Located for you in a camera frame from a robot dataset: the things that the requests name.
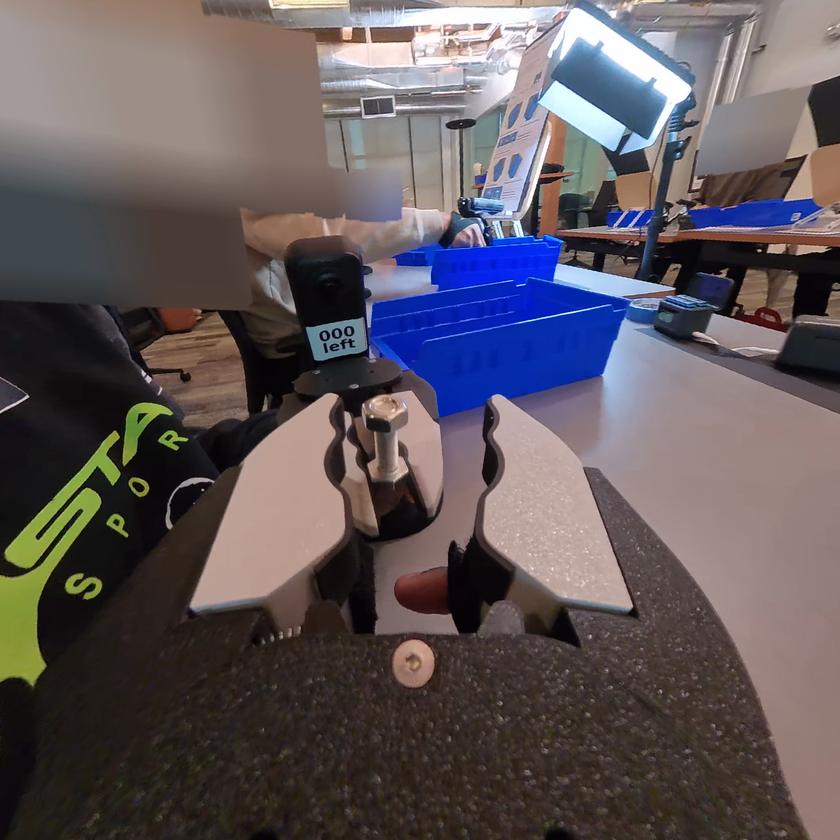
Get long wooden desk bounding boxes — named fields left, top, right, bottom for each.
left=558, top=224, right=840, bottom=316

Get black office chair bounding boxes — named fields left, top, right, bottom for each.
left=112, top=309, right=191, bottom=384

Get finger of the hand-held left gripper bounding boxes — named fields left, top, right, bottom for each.
left=339, top=440, right=388, bottom=539
left=388, top=390, right=445, bottom=532

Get grey tool case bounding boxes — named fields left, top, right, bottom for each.
left=775, top=315, right=840, bottom=382

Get studio light on stand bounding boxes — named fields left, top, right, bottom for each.
left=536, top=0, right=697, bottom=283

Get silver hex bolt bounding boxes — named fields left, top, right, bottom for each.
left=365, top=431, right=408, bottom=506

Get dark blue bag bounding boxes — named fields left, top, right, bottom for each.
left=686, top=272, right=737, bottom=313

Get black floor lamp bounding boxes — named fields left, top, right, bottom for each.
left=445, top=119, right=477, bottom=204

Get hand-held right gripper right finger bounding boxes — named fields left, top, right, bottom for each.
left=449, top=394, right=636, bottom=640

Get roll-up banner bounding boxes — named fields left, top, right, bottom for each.
left=479, top=27, right=559, bottom=217

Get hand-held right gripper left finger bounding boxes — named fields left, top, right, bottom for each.
left=188, top=392, right=375, bottom=640

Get person's left forearm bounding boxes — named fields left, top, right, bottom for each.
left=197, top=407, right=283, bottom=473

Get black printed shirt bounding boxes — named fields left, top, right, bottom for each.
left=0, top=305, right=270, bottom=788

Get white cable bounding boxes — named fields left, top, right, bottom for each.
left=689, top=331, right=782, bottom=358

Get black and blue device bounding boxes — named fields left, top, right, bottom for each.
left=654, top=294, right=716, bottom=340

